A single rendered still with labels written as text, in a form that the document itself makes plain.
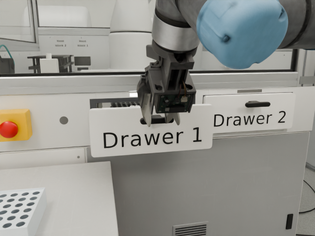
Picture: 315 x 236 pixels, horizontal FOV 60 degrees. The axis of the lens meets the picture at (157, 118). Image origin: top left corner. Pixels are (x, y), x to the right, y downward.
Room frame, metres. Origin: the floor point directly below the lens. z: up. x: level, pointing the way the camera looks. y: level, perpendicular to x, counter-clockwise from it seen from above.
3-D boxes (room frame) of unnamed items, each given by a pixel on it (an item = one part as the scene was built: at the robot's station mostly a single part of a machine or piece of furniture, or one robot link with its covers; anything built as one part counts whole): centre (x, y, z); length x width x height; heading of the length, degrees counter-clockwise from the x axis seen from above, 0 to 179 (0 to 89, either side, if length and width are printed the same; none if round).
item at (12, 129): (0.61, 0.35, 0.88); 0.04 x 0.03 x 0.04; 102
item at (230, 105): (0.79, -0.27, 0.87); 0.29 x 0.02 x 0.11; 102
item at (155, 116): (0.59, 0.00, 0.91); 0.07 x 0.04 x 0.01; 102
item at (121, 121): (0.61, 0.01, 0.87); 0.29 x 0.02 x 0.11; 102
